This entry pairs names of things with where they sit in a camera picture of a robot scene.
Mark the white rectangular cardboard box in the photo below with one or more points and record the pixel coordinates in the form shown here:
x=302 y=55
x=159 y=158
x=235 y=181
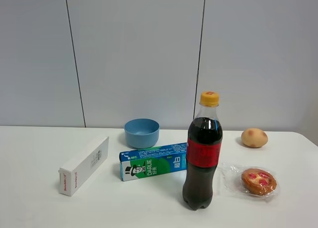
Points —
x=75 y=172

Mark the blue plastic bowl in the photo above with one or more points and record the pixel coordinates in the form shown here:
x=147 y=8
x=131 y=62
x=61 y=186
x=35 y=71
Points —
x=141 y=133

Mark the cola bottle yellow cap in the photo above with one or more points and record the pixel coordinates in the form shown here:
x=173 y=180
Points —
x=205 y=136

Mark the blue green toothpaste box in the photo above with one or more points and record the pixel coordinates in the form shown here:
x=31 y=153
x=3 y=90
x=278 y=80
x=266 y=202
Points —
x=137 y=164

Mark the wrapped fruit tart pastry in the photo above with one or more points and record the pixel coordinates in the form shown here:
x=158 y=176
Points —
x=251 y=181

